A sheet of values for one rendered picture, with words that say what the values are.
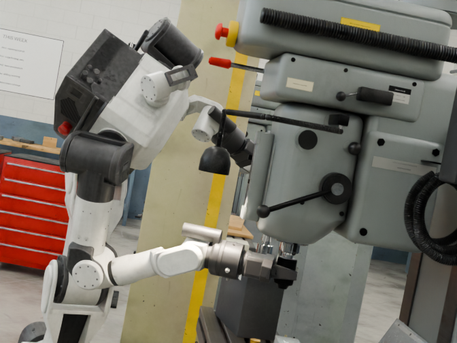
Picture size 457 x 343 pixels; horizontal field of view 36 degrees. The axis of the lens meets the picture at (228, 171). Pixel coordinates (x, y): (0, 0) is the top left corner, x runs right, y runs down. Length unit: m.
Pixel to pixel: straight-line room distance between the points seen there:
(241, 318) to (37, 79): 8.97
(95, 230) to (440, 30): 0.92
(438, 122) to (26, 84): 9.44
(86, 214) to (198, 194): 1.70
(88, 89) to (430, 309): 1.00
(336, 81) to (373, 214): 0.31
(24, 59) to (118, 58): 9.00
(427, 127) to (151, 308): 2.13
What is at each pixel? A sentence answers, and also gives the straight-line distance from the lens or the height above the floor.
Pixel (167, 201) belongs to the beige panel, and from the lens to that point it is 3.37.
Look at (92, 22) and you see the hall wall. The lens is 10.75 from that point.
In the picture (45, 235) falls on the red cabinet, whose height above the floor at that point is 0.38.
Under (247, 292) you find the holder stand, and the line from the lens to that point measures 2.01.
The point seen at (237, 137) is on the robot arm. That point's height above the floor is 1.53.
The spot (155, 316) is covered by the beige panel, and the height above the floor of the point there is 0.60.
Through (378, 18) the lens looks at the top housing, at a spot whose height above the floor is 1.84.
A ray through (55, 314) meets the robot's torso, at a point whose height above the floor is 0.92.
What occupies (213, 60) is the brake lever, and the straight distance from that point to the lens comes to 1.73.
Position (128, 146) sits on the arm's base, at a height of 1.46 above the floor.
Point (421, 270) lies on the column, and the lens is 1.88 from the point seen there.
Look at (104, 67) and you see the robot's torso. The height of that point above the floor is 1.64.
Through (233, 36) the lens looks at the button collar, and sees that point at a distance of 1.62.
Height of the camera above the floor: 1.53
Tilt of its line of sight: 3 degrees down
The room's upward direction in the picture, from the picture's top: 11 degrees clockwise
